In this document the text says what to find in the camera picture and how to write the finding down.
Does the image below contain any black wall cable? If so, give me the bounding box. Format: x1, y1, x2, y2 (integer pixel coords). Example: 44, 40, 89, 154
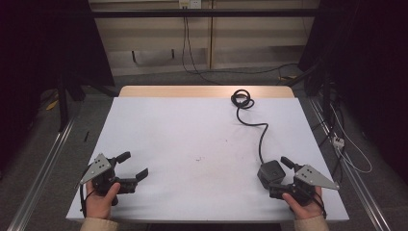
181, 6, 222, 87

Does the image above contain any white power strip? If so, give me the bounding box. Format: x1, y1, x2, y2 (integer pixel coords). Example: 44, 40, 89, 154
332, 135, 346, 150

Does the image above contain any black curtain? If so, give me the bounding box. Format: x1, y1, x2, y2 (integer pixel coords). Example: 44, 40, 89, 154
0, 0, 115, 176
297, 0, 408, 186

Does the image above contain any person's right beige sleeve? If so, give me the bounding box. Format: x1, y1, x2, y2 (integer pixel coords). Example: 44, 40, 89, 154
293, 215, 331, 231

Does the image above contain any person's left hand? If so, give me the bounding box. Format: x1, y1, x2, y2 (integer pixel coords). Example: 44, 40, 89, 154
85, 181, 122, 221

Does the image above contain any white table cover sheet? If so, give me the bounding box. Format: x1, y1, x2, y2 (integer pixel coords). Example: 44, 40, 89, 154
65, 96, 350, 223

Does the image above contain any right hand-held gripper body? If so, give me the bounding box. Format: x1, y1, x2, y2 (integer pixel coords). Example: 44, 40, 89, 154
268, 164, 341, 207

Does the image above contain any yellow floor tape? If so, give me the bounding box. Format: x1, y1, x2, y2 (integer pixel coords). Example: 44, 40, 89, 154
45, 98, 61, 112

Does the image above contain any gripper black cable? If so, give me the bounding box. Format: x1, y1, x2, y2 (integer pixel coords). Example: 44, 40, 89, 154
312, 192, 328, 219
79, 182, 97, 219

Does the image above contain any person's beige sleeve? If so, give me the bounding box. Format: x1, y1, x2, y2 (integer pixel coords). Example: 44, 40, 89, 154
293, 215, 331, 231
79, 217, 119, 231

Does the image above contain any white wall socket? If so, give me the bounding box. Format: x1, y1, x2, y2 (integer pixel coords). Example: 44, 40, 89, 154
178, 0, 202, 10

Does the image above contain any person's left beige sleeve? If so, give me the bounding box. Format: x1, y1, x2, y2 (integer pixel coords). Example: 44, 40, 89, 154
79, 217, 119, 231

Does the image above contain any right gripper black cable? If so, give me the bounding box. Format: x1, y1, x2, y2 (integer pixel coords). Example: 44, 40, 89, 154
312, 192, 328, 219

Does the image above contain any aluminium floor rail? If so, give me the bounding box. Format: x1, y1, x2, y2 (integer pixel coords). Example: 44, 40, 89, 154
6, 115, 79, 231
307, 96, 392, 231

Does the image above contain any white cable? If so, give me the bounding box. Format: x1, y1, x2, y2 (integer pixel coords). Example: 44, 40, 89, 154
329, 103, 373, 174

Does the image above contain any black metal stand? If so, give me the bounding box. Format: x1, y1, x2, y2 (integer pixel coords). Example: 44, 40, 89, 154
55, 72, 70, 133

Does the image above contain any wooden table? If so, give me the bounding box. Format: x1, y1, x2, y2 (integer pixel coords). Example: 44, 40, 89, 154
117, 85, 295, 99

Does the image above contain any person's right hand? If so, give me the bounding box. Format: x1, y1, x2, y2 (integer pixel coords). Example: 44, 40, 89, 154
281, 186, 325, 221

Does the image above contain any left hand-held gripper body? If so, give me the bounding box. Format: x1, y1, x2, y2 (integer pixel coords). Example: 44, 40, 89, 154
78, 153, 139, 207

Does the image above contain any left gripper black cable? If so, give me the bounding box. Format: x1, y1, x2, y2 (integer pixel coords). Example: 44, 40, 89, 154
79, 182, 97, 219

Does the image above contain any black adapter cable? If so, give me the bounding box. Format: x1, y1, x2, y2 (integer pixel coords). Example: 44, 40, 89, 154
230, 89, 269, 166

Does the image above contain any black horizontal bar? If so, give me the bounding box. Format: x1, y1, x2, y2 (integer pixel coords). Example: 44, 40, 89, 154
90, 8, 321, 18

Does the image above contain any bundle of black cables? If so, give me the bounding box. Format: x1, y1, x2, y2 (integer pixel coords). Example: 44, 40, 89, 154
303, 71, 346, 181

